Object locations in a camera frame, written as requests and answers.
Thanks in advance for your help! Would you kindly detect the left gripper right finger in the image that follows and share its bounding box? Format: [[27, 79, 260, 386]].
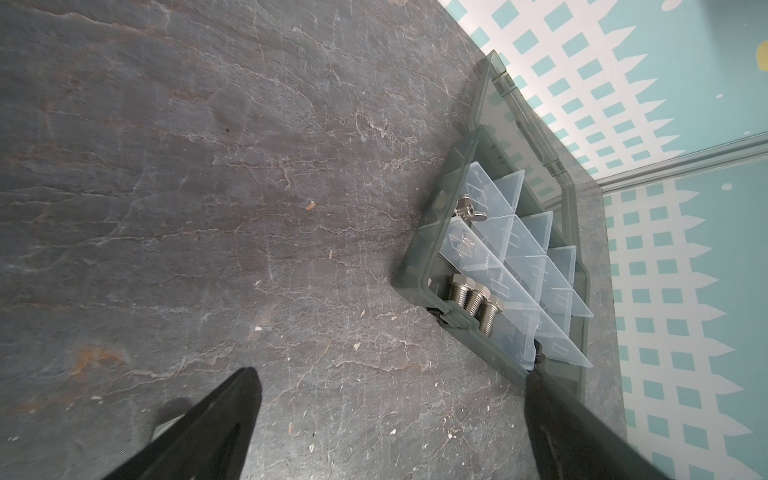
[[524, 368, 666, 479]]

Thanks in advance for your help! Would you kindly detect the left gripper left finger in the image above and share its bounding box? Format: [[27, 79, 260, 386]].
[[106, 367, 262, 479]]

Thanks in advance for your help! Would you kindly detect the silver bolt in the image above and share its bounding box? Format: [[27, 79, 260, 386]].
[[449, 274, 476, 308], [465, 283, 490, 317], [479, 295, 503, 337]]

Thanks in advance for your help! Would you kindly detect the silver wing nut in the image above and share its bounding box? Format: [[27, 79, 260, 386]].
[[453, 194, 488, 226]]

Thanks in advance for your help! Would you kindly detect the grey plastic organizer box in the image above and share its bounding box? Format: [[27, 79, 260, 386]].
[[392, 53, 592, 397]]

